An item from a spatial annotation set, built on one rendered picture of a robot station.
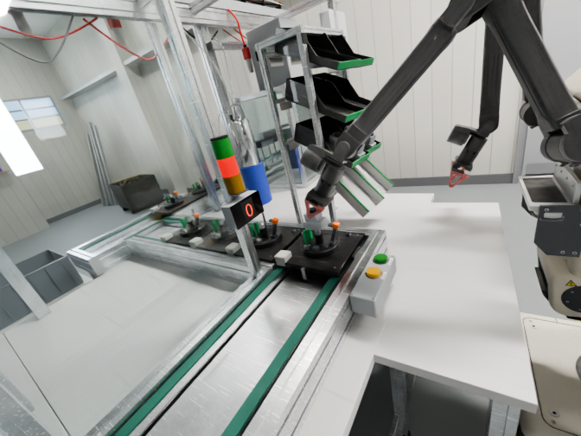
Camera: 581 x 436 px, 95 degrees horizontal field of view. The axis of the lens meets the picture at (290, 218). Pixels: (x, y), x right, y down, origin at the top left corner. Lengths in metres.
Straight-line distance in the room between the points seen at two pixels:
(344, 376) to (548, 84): 0.77
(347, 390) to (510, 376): 0.33
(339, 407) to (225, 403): 0.24
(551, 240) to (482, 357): 0.44
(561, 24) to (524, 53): 2.97
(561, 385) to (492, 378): 0.81
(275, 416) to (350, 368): 0.23
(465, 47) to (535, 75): 2.98
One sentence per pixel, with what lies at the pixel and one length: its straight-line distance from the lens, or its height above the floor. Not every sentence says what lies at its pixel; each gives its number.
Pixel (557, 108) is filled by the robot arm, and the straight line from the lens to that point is 0.83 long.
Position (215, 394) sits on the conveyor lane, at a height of 0.92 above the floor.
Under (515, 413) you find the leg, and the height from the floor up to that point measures 0.79.
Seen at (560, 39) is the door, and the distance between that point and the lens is 3.80.
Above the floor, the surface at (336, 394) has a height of 0.86.
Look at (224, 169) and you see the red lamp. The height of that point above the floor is 1.33.
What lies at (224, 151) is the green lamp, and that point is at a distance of 0.74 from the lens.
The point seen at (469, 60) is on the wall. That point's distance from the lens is 3.78.
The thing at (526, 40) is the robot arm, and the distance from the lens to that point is 0.83.
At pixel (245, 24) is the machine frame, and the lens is 2.45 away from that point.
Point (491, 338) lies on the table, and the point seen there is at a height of 0.86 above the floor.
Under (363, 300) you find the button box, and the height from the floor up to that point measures 0.95.
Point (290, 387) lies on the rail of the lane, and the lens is 0.62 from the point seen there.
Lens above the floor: 1.46
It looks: 24 degrees down
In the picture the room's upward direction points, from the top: 14 degrees counter-clockwise
